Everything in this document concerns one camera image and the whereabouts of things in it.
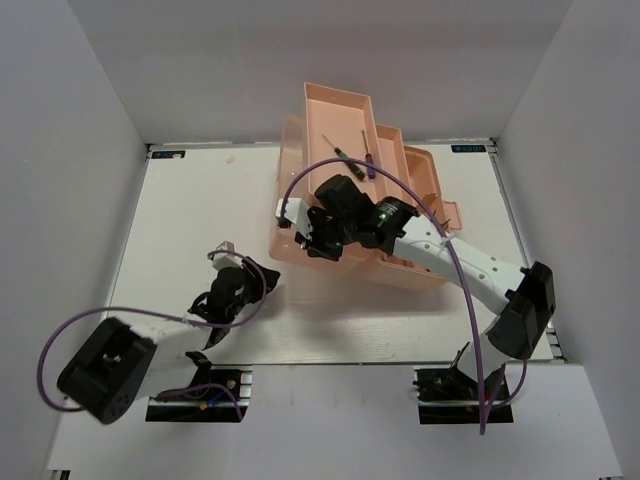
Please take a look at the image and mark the pink plastic toolbox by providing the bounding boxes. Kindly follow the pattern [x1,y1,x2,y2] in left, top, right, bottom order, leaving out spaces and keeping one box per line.
[269,83,462,291]

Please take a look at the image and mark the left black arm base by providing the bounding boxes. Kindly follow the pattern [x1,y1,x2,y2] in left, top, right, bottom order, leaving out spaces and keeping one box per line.
[145,352,253,424]

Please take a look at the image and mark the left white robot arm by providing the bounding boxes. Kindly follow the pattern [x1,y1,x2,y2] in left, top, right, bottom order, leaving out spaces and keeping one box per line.
[57,250,281,425]

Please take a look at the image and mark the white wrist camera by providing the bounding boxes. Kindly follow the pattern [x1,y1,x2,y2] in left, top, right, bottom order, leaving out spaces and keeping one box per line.
[275,197,313,245]
[207,241,242,271]

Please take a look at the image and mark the left blue table label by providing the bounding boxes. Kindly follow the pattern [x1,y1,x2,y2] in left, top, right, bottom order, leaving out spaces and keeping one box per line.
[151,150,186,159]

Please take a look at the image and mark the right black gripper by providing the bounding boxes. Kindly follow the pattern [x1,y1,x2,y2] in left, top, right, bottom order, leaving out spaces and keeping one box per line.
[296,210,358,262]

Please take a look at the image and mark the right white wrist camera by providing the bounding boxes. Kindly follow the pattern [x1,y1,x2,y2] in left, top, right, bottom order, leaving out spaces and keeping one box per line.
[275,197,313,245]

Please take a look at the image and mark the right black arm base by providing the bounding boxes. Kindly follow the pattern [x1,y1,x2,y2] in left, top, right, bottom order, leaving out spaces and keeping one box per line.
[413,343,514,425]

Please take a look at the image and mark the black green slim screwdriver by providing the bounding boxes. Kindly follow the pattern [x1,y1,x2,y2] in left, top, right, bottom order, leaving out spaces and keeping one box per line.
[321,134,365,182]

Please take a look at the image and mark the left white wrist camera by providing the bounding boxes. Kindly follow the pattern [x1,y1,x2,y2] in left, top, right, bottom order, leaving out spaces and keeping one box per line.
[207,241,242,271]

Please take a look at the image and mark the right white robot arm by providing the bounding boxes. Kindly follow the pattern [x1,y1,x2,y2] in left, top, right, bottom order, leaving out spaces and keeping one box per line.
[278,175,555,360]

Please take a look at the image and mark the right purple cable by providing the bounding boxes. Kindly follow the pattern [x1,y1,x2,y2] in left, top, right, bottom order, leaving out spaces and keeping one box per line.
[278,157,528,436]

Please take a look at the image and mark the purple cable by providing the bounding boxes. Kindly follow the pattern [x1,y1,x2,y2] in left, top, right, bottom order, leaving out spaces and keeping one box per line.
[278,157,528,436]
[39,253,271,412]

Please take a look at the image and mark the blue red handle screwdriver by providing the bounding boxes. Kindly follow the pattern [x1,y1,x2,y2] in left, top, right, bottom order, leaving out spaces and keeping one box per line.
[361,130,376,182]

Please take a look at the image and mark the right blue table label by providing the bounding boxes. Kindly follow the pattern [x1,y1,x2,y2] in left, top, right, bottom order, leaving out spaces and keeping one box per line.
[451,144,487,153]

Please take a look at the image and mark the blue table label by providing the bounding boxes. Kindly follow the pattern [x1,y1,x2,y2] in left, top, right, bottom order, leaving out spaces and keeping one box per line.
[151,150,186,159]
[451,144,487,153]

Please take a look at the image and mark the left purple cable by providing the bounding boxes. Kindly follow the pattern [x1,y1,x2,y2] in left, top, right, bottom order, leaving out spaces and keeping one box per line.
[39,253,271,412]

